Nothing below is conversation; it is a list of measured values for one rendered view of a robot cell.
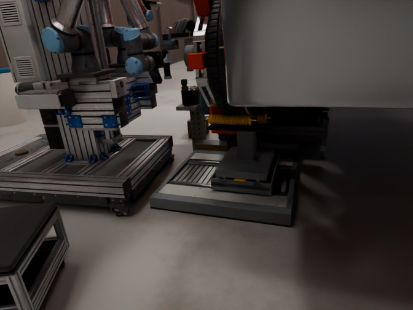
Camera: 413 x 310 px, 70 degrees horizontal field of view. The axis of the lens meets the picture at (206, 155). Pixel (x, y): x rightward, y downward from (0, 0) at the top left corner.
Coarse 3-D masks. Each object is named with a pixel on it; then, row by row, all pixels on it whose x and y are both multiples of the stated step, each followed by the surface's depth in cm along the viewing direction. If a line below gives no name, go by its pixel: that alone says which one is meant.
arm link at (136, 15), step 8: (120, 0) 135; (128, 0) 134; (136, 0) 136; (128, 8) 135; (136, 8) 135; (128, 16) 137; (136, 16) 136; (136, 24) 136; (144, 24) 137; (144, 32) 137; (152, 40) 139; (152, 48) 143
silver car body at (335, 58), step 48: (240, 0) 68; (288, 0) 60; (336, 0) 56; (384, 0) 53; (240, 48) 75; (288, 48) 66; (336, 48) 61; (384, 48) 58; (240, 96) 82; (288, 96) 72; (336, 96) 67; (384, 96) 63
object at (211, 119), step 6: (210, 114) 168; (216, 114) 168; (222, 114) 167; (228, 114) 167; (234, 114) 164; (240, 114) 163; (246, 114) 162; (210, 120) 168; (216, 120) 166; (222, 120) 165; (228, 120) 164; (234, 120) 163; (240, 120) 162; (246, 120) 161; (252, 120) 162
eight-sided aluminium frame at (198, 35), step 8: (200, 16) 145; (208, 16) 143; (200, 24) 146; (200, 32) 140; (200, 40) 140; (200, 72) 149; (208, 72) 148; (200, 80) 148; (208, 80) 148; (200, 88) 153; (208, 88) 151; (208, 96) 164; (208, 104) 166
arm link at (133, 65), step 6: (132, 60) 128; (138, 60) 129; (144, 60) 133; (126, 66) 130; (132, 66) 129; (138, 66) 129; (144, 66) 133; (150, 66) 138; (132, 72) 130; (138, 72) 130; (144, 72) 137
